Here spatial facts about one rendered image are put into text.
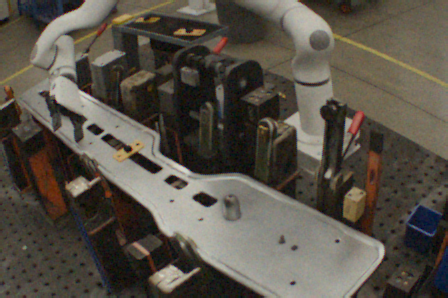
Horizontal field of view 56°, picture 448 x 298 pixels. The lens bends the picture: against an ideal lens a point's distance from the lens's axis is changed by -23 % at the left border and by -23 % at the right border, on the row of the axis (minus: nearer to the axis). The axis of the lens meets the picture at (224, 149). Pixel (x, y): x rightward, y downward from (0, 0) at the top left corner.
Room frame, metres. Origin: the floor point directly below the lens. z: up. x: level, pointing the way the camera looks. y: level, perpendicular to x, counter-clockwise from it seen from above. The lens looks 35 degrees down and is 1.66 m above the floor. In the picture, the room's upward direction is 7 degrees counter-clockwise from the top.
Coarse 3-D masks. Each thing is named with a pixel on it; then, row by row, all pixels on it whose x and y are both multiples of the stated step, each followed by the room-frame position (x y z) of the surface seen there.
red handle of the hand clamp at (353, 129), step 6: (360, 114) 0.81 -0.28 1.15; (354, 120) 0.81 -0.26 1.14; (360, 120) 0.81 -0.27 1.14; (354, 126) 0.80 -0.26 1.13; (360, 126) 0.80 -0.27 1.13; (348, 132) 0.80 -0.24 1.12; (354, 132) 0.79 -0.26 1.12; (348, 138) 0.78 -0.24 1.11; (348, 144) 0.78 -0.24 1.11; (342, 150) 0.77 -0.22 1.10; (342, 156) 0.76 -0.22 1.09; (330, 168) 0.75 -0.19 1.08; (324, 174) 0.75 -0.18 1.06; (330, 174) 0.74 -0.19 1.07
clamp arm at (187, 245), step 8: (176, 232) 0.59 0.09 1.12; (176, 240) 0.57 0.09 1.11; (184, 240) 0.57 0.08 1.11; (192, 240) 0.58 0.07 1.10; (176, 248) 0.58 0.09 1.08; (184, 248) 0.56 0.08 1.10; (192, 248) 0.57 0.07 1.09; (184, 256) 0.58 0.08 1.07; (192, 256) 0.57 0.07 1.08; (200, 256) 0.58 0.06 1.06; (192, 264) 0.57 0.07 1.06; (200, 264) 0.58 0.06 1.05; (208, 272) 0.59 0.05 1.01; (208, 280) 0.58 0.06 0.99
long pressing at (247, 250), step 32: (32, 96) 1.44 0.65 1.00; (64, 128) 1.17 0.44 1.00; (128, 128) 1.11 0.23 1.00; (96, 160) 0.99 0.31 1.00; (128, 160) 0.97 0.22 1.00; (160, 160) 0.95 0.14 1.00; (128, 192) 0.86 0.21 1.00; (160, 192) 0.84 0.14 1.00; (192, 192) 0.83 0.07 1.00; (224, 192) 0.82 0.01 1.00; (256, 192) 0.80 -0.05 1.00; (160, 224) 0.74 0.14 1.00; (192, 224) 0.73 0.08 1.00; (224, 224) 0.72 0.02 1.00; (256, 224) 0.71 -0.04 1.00; (288, 224) 0.70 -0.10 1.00; (320, 224) 0.68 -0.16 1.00; (224, 256) 0.63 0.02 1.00; (256, 256) 0.62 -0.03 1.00; (288, 256) 0.61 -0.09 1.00; (320, 256) 0.59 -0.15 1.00; (352, 256) 0.57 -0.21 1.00; (384, 256) 0.55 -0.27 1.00; (256, 288) 0.54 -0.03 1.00; (288, 288) 0.53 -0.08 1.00; (320, 288) 0.51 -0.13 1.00; (352, 288) 0.49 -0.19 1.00
